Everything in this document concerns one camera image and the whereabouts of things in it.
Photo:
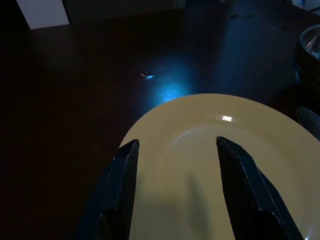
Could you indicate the cream round ceramic plate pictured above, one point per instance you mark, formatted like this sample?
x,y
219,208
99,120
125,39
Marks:
x,y
182,140

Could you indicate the white cabinet panel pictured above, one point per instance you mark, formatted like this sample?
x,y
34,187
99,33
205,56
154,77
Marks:
x,y
42,12

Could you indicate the shiny metal bowl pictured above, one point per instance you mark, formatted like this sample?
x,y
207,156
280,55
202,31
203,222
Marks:
x,y
310,50

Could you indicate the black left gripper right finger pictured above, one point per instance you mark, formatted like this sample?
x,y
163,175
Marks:
x,y
247,190

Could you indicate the small crumb scrap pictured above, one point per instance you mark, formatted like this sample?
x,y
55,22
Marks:
x,y
146,75

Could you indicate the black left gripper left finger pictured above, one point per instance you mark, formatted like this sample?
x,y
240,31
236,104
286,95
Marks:
x,y
117,190

